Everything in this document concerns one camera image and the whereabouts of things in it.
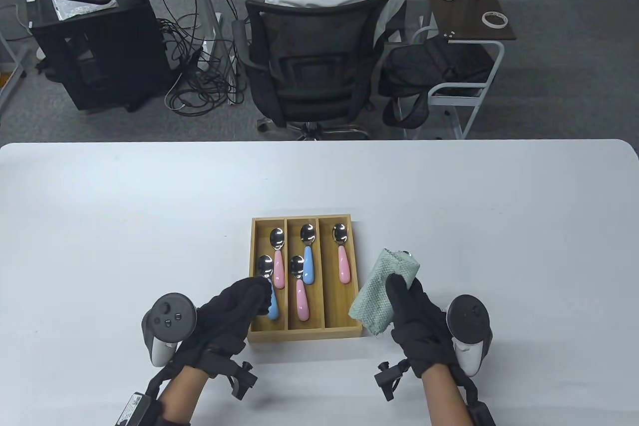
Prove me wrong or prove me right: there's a person's right hand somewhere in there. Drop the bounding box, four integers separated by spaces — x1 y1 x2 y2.
385 274 457 379

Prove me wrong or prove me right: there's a person's left hand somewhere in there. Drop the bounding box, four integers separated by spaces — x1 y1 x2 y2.
175 276 273 373

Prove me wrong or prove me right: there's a black and white controller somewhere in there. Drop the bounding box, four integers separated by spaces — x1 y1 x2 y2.
446 295 495 378
142 293 197 367

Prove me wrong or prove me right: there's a green fish scale cleaning cloth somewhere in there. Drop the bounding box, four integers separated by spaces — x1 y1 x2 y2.
348 247 421 337

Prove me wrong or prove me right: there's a pink handle baby spoon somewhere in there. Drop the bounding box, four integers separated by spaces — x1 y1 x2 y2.
290 255 310 321
270 228 287 291
332 223 351 285

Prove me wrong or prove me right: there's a person's right forearm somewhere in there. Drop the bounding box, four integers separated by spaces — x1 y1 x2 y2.
422 364 475 426

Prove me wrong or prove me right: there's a person's left forearm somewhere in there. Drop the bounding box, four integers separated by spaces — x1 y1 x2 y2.
157 365 205 426

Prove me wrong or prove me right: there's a bamboo cutlery tray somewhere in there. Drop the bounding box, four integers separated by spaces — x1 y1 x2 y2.
246 215 364 344

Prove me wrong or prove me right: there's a black mesh office chair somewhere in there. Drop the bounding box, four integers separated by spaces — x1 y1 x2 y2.
232 0 407 141

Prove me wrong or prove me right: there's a black bag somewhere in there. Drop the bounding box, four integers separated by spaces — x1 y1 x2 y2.
378 36 495 129

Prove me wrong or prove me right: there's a black cabinet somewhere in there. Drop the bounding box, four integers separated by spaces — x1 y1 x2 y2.
30 0 173 113

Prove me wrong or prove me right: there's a silver foil bag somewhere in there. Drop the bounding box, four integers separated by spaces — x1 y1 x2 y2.
51 0 119 22

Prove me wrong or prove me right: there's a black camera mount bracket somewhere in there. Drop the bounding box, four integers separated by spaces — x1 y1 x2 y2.
374 361 415 402
200 349 259 401

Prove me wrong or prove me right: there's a tangle of black cables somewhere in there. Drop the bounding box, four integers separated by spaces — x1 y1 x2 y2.
135 0 245 114

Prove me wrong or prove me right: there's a white metal frame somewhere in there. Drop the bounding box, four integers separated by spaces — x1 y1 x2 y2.
0 31 28 112

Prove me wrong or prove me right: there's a brown side table white frame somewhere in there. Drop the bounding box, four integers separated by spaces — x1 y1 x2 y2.
402 0 517 141

